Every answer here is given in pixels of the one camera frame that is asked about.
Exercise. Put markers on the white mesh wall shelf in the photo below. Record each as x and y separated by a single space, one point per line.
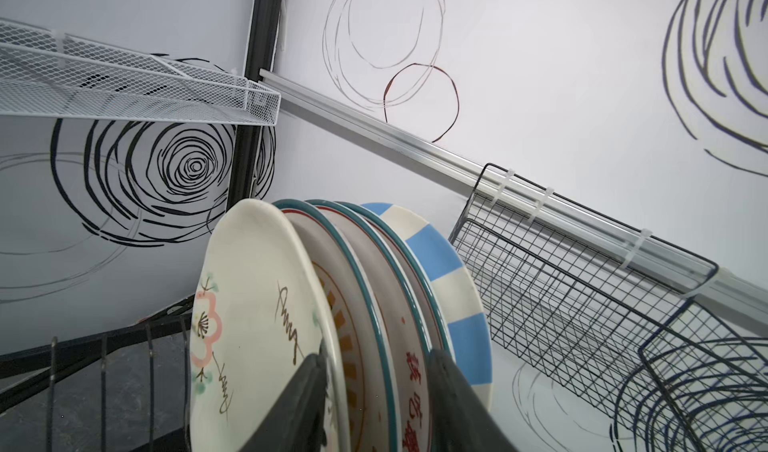
57 75

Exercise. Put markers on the black wire dish rack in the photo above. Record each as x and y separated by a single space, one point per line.
118 390

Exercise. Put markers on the sunburst plate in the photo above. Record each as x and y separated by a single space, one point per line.
408 339
369 389

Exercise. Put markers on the red characters plate green rim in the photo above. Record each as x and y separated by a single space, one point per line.
421 285

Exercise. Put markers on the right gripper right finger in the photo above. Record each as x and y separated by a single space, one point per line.
460 422

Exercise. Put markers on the blue striped plate front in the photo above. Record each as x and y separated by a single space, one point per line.
458 299

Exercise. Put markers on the black wire wall basket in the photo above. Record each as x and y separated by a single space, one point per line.
649 354

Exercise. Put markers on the aluminium wall rail back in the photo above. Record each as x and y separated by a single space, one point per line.
510 194

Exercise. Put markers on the cream floral plate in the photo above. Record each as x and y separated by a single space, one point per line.
259 311

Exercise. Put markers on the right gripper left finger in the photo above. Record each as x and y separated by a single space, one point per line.
296 420

